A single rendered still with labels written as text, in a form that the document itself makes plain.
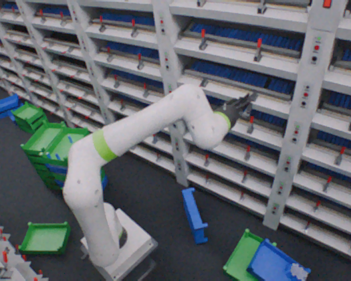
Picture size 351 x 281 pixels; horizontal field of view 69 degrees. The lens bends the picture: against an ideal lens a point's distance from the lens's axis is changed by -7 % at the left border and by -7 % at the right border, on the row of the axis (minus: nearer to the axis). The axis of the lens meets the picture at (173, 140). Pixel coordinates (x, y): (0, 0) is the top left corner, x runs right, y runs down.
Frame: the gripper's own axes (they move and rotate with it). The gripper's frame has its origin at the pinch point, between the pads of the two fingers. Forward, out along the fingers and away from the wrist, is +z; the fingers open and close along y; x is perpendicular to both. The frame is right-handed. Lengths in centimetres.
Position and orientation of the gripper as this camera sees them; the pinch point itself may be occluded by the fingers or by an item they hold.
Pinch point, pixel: (247, 99)
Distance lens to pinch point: 121.3
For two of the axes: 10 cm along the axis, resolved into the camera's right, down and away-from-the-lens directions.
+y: 8.0, 3.3, -4.9
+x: 0.0, -8.3, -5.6
